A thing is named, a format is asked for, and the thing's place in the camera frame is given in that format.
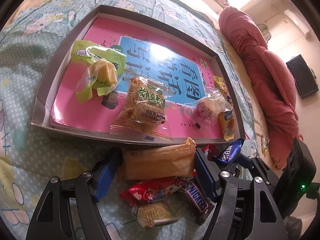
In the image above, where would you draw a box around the blue snack packet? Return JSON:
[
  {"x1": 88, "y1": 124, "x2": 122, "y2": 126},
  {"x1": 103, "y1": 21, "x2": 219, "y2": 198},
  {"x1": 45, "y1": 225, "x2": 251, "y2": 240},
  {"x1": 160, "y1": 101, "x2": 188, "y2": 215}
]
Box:
[{"x1": 214, "y1": 138, "x2": 245, "y2": 167}]

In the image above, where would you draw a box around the orange cake packet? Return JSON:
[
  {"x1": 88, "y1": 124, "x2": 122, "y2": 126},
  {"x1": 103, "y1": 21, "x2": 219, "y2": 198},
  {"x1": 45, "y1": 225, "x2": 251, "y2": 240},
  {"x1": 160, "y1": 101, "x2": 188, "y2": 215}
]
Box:
[{"x1": 118, "y1": 137, "x2": 196, "y2": 180}]

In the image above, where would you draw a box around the Snickers bar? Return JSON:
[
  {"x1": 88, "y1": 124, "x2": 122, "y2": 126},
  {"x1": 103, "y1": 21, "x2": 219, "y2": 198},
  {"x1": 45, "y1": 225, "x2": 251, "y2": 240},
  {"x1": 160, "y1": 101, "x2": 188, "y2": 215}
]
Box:
[{"x1": 178, "y1": 178, "x2": 214, "y2": 226}]

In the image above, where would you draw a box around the red candy packet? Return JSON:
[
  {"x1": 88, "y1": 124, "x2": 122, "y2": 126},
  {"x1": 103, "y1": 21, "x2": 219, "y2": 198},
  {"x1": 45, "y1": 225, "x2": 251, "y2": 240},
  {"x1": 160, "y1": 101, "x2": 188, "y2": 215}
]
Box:
[{"x1": 119, "y1": 177, "x2": 191, "y2": 206}]

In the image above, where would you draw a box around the clear wrapped biscuit pack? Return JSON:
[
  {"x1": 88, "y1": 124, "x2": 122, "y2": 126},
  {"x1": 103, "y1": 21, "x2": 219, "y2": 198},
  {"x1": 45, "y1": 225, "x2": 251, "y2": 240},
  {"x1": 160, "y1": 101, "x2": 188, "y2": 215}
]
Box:
[{"x1": 131, "y1": 202, "x2": 179, "y2": 230}]

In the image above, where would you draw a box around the yellow snack packet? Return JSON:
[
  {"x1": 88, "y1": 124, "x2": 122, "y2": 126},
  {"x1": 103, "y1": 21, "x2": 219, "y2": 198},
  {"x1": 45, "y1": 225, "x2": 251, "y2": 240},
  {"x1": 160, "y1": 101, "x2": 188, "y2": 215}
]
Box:
[{"x1": 213, "y1": 76, "x2": 235, "y2": 141}]

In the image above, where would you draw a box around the clear wrapped round cake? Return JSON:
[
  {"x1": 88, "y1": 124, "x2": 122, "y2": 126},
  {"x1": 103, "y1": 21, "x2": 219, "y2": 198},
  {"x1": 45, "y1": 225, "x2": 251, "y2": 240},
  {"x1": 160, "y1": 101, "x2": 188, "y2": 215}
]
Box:
[{"x1": 181, "y1": 87, "x2": 231, "y2": 129}]

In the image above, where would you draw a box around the orange wrapped bread packet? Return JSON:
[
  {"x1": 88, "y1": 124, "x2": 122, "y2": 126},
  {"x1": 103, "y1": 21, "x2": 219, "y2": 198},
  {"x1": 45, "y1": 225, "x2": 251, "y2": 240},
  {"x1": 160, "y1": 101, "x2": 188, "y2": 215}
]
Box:
[{"x1": 110, "y1": 76, "x2": 172, "y2": 141}]

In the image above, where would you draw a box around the red quilted duvet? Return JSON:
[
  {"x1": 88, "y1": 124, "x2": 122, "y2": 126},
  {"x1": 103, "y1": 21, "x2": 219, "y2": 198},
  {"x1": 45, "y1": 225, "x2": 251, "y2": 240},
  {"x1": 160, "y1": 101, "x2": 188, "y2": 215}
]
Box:
[{"x1": 219, "y1": 7, "x2": 303, "y2": 170}]

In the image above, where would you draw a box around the grey cardboard tray box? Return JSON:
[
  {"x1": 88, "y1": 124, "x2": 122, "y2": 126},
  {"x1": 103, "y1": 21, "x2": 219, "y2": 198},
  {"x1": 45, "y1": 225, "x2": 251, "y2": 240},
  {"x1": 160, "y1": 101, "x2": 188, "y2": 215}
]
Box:
[{"x1": 30, "y1": 5, "x2": 245, "y2": 146}]

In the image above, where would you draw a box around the green wrapped snack packet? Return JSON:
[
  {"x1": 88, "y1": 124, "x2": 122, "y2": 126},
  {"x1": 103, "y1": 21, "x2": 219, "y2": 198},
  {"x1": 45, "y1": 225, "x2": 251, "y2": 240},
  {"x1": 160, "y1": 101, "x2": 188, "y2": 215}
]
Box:
[{"x1": 71, "y1": 40, "x2": 126, "y2": 103}]

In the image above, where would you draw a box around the white air conditioner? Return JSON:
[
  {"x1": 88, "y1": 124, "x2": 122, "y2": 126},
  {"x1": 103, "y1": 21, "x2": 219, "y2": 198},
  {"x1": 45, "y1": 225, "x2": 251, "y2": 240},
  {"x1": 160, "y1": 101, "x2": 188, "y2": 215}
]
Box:
[{"x1": 284, "y1": 9, "x2": 311, "y2": 39}]

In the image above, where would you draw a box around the Hello Kitty patterned blanket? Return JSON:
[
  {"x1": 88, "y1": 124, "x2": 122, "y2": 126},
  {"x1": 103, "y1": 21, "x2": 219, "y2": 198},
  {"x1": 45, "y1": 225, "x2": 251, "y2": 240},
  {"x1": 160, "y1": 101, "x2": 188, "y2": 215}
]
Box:
[{"x1": 0, "y1": 0, "x2": 271, "y2": 240}]

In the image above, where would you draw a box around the black wall television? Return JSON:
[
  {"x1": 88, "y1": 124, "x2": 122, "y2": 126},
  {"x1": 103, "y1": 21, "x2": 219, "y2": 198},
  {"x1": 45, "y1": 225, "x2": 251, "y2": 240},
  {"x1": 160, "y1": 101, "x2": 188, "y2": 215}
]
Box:
[{"x1": 286, "y1": 54, "x2": 319, "y2": 99}]

